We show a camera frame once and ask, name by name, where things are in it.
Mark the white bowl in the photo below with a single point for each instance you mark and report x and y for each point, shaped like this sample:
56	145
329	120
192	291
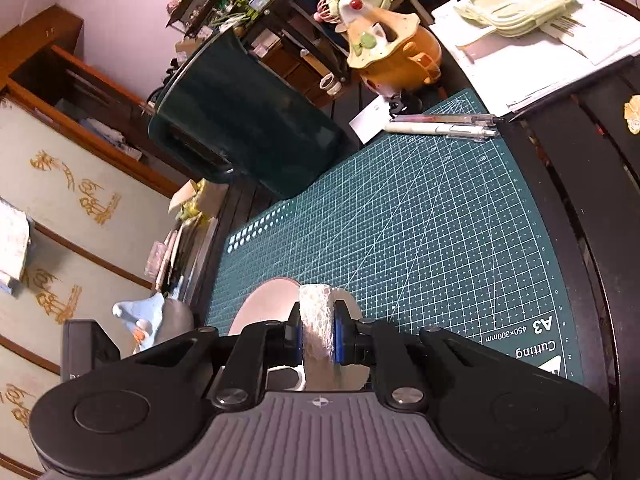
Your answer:
265	305

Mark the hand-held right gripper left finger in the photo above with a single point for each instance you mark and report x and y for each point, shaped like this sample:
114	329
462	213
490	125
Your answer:
298	332

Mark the orange ceramic animal pot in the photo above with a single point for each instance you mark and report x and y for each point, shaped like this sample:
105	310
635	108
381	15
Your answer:
395	55

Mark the black binder clip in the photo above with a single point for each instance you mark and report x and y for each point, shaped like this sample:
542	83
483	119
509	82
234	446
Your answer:
397	106

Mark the pink whisk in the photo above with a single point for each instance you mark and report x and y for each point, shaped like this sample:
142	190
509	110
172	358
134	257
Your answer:
325	12

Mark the small white cup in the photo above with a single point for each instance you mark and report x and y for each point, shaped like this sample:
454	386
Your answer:
328	83

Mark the clear pen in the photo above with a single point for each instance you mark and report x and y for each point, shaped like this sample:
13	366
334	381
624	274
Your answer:
450	119

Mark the white card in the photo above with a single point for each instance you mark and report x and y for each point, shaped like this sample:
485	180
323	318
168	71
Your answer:
367	120

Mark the dark green kettle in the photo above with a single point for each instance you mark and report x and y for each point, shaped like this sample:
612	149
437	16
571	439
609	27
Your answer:
250	110

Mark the pile of stationery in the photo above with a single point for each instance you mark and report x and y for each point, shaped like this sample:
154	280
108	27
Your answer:
170	255

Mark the green cutting mat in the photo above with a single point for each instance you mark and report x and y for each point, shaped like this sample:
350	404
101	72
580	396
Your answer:
425	220

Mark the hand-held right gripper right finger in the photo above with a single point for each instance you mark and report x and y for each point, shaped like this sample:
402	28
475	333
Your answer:
339	332

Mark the stack of white papers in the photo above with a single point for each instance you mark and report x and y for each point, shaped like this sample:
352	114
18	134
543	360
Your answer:
525	70

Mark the yellow ginkgo leaf bookmark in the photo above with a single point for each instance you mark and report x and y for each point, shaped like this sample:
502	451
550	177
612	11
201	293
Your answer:
634	115

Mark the pale green plastic frames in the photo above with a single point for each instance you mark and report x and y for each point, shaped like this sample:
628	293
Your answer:
515	10

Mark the small cardboard box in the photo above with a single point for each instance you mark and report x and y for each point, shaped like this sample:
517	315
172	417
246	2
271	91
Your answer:
200	197

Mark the pale oval sponge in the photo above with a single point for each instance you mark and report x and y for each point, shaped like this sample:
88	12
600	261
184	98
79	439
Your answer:
315	320

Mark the pale blue ceramic figurine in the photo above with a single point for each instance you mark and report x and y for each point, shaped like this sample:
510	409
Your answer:
150	310

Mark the white pen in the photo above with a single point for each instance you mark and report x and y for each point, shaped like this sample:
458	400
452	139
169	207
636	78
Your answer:
425	129

